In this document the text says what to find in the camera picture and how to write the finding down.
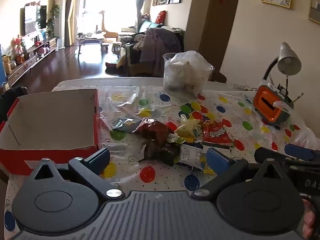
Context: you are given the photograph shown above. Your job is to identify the pale yellow snack packet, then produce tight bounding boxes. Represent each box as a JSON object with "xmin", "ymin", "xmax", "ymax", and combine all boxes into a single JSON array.
[{"xmin": 174, "ymin": 119, "xmax": 201, "ymax": 143}]

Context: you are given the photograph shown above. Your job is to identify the light blue snack packet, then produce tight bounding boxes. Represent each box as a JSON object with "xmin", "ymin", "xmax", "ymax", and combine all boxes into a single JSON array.
[{"xmin": 112, "ymin": 117, "xmax": 142, "ymax": 133}]

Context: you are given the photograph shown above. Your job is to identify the person's right hand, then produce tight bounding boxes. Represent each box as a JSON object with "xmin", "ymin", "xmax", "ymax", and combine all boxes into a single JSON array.
[{"xmin": 301, "ymin": 200, "xmax": 316, "ymax": 238}]

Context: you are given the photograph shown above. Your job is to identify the white label snack packet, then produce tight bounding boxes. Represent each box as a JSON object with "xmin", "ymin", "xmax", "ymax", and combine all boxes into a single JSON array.
[{"xmin": 179, "ymin": 144, "xmax": 204, "ymax": 172}]

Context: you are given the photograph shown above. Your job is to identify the wooden chair with black jacket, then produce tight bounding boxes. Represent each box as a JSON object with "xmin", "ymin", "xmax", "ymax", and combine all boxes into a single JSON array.
[{"xmin": 0, "ymin": 86, "xmax": 28, "ymax": 122}]

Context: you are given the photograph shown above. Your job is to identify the white standing air conditioner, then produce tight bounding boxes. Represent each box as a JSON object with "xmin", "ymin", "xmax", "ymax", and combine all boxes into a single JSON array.
[{"xmin": 54, "ymin": 0, "xmax": 67, "ymax": 49}]

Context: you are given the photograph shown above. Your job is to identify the sofa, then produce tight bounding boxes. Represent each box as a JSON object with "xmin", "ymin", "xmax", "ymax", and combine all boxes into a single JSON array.
[{"xmin": 117, "ymin": 20, "xmax": 185, "ymax": 77}]

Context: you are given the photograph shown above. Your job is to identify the bright yellow snack packet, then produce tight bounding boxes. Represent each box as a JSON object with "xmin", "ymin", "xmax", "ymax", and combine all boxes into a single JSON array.
[{"xmin": 200, "ymin": 155, "xmax": 216, "ymax": 174}]

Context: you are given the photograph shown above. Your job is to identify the orange grey tape dispenser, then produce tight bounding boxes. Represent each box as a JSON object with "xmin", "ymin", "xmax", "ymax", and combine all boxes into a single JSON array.
[{"xmin": 252, "ymin": 84, "xmax": 304, "ymax": 128}]

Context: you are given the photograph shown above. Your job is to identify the grey purple clothing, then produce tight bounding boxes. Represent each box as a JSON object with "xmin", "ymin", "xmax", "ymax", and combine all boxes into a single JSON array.
[{"xmin": 140, "ymin": 27, "xmax": 184, "ymax": 77}]

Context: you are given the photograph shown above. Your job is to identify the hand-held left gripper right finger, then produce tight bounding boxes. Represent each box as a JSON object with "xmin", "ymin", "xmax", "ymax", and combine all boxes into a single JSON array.
[{"xmin": 191, "ymin": 147, "xmax": 287, "ymax": 202}]

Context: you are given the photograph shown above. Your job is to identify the grey desk lamp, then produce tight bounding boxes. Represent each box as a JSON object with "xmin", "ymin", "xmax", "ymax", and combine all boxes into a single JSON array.
[{"xmin": 261, "ymin": 42, "xmax": 302, "ymax": 90}]

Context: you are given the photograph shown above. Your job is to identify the brown wooden door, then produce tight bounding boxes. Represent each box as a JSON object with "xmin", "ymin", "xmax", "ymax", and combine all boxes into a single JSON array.
[{"xmin": 199, "ymin": 0, "xmax": 242, "ymax": 73}]

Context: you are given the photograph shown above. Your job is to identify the dark floor cushion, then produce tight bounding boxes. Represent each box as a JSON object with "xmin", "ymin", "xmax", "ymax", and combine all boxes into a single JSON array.
[{"xmin": 105, "ymin": 60, "xmax": 118, "ymax": 74}]

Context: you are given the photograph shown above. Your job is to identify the clear plastic container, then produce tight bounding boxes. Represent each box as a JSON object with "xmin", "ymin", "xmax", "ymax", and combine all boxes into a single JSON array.
[{"xmin": 162, "ymin": 52, "xmax": 215, "ymax": 98}]

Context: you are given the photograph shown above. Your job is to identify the grey curtain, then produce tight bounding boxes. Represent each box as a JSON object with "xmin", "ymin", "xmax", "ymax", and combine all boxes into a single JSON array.
[
  {"xmin": 136, "ymin": 0, "xmax": 150, "ymax": 28},
  {"xmin": 64, "ymin": 0, "xmax": 79, "ymax": 47}
]

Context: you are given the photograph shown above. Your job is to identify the red cardboard box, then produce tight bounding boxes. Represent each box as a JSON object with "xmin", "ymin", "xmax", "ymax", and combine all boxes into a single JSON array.
[{"xmin": 0, "ymin": 89, "xmax": 102, "ymax": 176}]

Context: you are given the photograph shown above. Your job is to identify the coffee table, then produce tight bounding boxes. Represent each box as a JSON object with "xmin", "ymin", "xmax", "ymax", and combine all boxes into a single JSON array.
[{"xmin": 76, "ymin": 31, "xmax": 107, "ymax": 55}]

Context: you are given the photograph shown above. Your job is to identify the dark brown snack packet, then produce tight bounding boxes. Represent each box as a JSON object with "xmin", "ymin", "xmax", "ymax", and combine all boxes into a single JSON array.
[{"xmin": 132, "ymin": 117, "xmax": 175, "ymax": 147}]

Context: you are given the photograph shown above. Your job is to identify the red cushion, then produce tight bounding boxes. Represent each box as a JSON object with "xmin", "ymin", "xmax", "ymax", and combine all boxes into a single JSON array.
[{"xmin": 155, "ymin": 10, "xmax": 167, "ymax": 24}]

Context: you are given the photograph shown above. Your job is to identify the black snack packet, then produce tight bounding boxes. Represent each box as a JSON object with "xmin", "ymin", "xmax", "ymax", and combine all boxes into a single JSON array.
[{"xmin": 144, "ymin": 140, "xmax": 181, "ymax": 167}]

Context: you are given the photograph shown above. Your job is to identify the green potted plant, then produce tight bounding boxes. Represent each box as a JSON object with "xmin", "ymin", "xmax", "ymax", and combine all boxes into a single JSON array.
[{"xmin": 46, "ymin": 4, "xmax": 60, "ymax": 39}]

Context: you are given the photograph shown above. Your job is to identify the red flower arrangement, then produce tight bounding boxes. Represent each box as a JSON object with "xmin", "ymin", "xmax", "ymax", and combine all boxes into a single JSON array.
[{"xmin": 11, "ymin": 34, "xmax": 26, "ymax": 55}]

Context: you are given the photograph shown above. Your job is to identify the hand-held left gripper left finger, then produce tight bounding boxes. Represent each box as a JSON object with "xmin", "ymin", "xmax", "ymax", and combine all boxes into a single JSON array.
[{"xmin": 29, "ymin": 148, "xmax": 125, "ymax": 201}]

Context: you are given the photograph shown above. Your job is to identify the blue board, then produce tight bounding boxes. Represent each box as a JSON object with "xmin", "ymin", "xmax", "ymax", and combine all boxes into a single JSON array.
[{"xmin": 0, "ymin": 45, "xmax": 7, "ymax": 84}]

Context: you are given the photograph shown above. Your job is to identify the red snack packet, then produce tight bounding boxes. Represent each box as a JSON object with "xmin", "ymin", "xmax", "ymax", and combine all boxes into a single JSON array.
[{"xmin": 200, "ymin": 116, "xmax": 235, "ymax": 148}]

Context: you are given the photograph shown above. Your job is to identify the flat screen television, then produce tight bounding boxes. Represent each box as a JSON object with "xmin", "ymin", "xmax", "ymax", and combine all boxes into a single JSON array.
[{"xmin": 24, "ymin": 5, "xmax": 47, "ymax": 36}]

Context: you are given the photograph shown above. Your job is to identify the tan giraffe figure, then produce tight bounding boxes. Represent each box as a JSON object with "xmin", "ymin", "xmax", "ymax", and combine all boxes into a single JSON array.
[{"xmin": 99, "ymin": 9, "xmax": 119, "ymax": 41}]

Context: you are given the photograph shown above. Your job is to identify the empty clear plastic bag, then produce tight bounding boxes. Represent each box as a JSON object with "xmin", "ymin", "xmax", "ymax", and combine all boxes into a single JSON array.
[{"xmin": 291, "ymin": 127, "xmax": 320, "ymax": 153}]

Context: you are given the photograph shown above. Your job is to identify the wooden television cabinet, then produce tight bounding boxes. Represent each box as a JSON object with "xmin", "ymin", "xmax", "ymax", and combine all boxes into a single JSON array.
[{"xmin": 6, "ymin": 37, "xmax": 58, "ymax": 85}]

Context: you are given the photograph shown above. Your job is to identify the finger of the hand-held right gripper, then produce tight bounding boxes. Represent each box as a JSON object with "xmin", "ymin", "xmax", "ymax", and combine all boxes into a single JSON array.
[
  {"xmin": 254, "ymin": 147, "xmax": 292, "ymax": 166},
  {"xmin": 284, "ymin": 144, "xmax": 320, "ymax": 162}
]

